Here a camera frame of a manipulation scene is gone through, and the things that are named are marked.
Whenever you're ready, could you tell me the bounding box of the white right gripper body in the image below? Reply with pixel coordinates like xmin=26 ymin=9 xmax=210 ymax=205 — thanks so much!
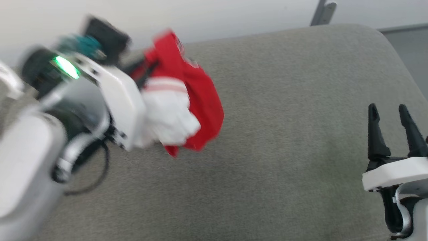
xmin=362 ymin=156 xmax=428 ymax=193

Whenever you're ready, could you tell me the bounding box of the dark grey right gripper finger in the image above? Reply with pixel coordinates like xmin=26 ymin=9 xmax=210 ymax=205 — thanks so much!
xmin=398 ymin=104 xmax=428 ymax=158
xmin=367 ymin=103 xmax=391 ymax=161

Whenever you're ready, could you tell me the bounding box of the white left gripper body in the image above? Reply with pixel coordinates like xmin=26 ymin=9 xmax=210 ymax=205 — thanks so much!
xmin=72 ymin=54 xmax=147 ymax=152

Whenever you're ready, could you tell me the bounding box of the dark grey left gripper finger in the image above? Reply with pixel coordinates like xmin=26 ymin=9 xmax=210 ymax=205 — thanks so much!
xmin=129 ymin=58 xmax=158 ymax=89

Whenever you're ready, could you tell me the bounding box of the red and white garment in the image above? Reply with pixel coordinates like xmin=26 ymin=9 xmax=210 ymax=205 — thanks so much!
xmin=130 ymin=29 xmax=225 ymax=158

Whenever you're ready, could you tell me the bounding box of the grey skirting strip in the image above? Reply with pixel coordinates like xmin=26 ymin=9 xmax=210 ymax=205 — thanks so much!
xmin=378 ymin=23 xmax=428 ymax=34

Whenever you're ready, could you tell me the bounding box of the teal left camera plug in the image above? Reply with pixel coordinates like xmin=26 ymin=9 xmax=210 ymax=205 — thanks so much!
xmin=56 ymin=34 xmax=106 ymax=60

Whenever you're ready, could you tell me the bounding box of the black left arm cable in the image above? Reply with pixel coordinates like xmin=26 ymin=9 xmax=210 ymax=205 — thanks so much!
xmin=63 ymin=140 xmax=111 ymax=196

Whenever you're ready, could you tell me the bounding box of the grey metal bracket pole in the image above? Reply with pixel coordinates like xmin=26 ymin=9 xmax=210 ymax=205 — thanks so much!
xmin=310 ymin=0 xmax=338 ymax=27

